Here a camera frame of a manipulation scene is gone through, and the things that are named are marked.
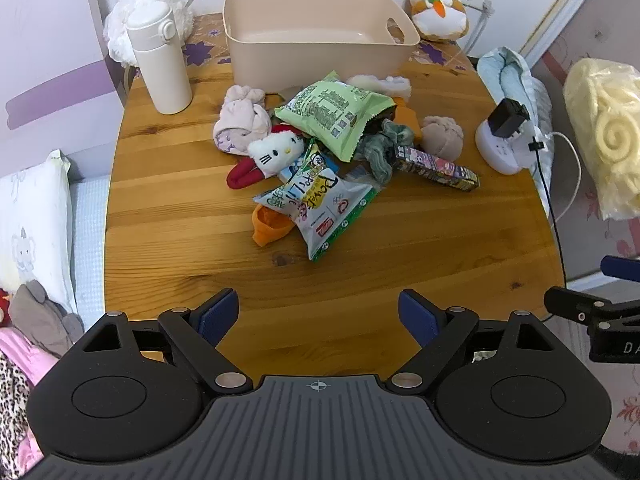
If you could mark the white power strip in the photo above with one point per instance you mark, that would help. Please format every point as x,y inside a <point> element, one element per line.
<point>505,155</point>

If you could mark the white blue snack packet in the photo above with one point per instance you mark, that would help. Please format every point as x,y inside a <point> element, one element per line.
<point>325,210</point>

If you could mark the green snack packet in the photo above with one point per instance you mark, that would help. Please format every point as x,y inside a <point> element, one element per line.
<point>330,110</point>

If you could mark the pale blue quilt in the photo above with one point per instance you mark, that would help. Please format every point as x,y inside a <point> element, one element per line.
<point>515,75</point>

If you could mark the white thermos bottle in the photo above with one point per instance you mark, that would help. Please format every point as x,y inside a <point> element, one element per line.
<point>162,75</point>

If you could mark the pale blue cartoon packet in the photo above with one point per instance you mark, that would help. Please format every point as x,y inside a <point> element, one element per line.
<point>312,160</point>

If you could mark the green scrunchie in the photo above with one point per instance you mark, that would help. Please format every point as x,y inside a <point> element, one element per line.
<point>385,152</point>

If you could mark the orange hamster plush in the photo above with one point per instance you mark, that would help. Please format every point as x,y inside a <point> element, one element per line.
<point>440,10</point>

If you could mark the white printed pillow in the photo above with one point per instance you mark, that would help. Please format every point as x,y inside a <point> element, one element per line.
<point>35,225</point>

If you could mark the leopard print cloth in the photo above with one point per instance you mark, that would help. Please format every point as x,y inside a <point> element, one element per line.
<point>12,400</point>

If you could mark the wooden desktop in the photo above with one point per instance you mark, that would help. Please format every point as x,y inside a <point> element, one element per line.
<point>175,240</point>

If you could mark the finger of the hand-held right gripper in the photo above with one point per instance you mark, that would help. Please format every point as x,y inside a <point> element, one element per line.
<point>620,267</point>
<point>575,302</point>

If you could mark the purple white headboard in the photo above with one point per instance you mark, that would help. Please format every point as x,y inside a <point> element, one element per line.
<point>45,60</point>

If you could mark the long printed box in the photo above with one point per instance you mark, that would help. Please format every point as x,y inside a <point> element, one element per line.
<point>435,167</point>

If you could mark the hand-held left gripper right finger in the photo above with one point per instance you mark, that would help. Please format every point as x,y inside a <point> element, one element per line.
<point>417,317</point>

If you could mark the white rabbit plush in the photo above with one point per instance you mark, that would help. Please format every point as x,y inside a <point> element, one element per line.
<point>117,30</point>

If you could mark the pink knotted cloth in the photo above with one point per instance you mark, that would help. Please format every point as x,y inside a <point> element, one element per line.
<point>240,115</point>

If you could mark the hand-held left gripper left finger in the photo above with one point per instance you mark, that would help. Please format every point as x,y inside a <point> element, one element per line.
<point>217,316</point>

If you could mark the beige plastic bin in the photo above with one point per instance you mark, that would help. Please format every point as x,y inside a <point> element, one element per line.
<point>300,60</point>

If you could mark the grey plush toy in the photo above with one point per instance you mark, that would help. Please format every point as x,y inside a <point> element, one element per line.
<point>40,315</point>

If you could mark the beige plush ball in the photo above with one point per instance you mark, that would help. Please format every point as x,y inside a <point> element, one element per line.
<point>442,137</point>

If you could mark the yellow rolled blanket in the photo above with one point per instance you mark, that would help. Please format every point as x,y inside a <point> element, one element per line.
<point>600,135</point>

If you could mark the white cat plush red bow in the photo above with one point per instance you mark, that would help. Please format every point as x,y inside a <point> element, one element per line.
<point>272,152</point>

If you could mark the pale blue bedsheet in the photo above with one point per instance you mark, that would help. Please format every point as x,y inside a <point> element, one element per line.
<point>90,240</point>

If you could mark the black power adapter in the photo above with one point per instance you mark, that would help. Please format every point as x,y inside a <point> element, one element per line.
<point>507,117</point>

